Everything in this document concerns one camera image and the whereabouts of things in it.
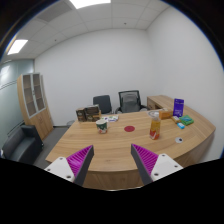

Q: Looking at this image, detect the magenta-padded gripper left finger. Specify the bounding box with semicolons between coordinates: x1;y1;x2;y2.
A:
43;144;95;187

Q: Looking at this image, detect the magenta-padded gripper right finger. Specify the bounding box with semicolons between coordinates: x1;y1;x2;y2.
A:
130;143;184;186

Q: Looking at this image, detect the yellow tea drink bottle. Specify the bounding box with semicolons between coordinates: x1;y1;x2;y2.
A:
148;111;162;141

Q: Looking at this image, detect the black leather sofa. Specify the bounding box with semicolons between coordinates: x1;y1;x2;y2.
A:
0;124;45;165

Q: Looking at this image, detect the flat round red coaster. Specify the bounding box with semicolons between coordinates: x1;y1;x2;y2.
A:
123;125;136;133

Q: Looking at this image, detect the green flat box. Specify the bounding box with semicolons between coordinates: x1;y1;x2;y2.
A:
178;114;195;127

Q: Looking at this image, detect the orange cardboard box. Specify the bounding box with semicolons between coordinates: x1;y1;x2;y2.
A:
159;108;174;120

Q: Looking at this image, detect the wooden glass-door shelf cabinet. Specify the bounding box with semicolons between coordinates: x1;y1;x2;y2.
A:
16;72;54;141

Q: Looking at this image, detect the clear sheet with circle print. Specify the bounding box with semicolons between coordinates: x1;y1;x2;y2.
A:
147;110;161;118

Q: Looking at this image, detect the slim dark cardboard box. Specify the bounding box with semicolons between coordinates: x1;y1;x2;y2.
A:
75;107;87;123

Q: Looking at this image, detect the green and white mug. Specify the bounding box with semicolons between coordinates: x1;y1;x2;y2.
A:
95;118;110;135

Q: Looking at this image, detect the purple hanging package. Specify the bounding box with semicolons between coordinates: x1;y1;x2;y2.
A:
172;97;185;118

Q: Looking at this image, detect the black striped cardboard box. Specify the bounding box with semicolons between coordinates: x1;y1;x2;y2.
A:
84;104;101;116

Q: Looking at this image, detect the low wooden side desk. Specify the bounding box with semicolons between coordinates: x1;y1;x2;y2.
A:
146;94;175;112

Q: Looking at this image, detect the white printed leaflet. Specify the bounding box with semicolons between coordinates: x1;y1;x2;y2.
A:
101;114;120;123

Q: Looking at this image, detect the grey mesh office chair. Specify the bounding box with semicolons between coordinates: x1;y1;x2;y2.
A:
115;89;148;115

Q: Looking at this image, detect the black padded office chair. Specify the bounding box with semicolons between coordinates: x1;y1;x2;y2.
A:
92;94;113;115

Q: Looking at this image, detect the rectangular ceiling light panel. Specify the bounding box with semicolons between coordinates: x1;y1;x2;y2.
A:
7;39;29;56
69;0;112;10

